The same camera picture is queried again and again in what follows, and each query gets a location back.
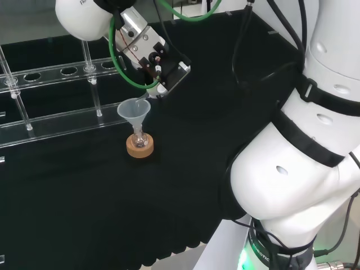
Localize round-bottom glass flask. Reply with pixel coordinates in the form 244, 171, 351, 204
131, 126, 149, 149

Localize metal connector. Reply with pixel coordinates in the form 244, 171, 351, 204
317, 260, 360, 270

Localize thin black cable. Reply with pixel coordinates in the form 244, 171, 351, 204
265, 0, 309, 53

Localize cork ring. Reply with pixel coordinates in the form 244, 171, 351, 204
126, 134, 155, 159

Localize green cable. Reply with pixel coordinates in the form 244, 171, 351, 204
108, 0, 223, 90

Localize black bench cloth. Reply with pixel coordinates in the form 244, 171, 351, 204
0, 8, 304, 270

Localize pale board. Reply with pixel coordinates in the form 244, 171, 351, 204
193, 215, 255, 270

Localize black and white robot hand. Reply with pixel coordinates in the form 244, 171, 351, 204
139, 41, 192, 99

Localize thick black cable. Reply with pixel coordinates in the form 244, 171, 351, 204
231, 0, 300, 87

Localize clear funnel stand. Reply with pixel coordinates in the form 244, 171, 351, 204
0, 36, 149, 149

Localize translucent plastic funnel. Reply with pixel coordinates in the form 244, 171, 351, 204
116, 98, 152, 136

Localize grey cable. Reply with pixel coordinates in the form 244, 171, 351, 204
313, 191, 360, 257

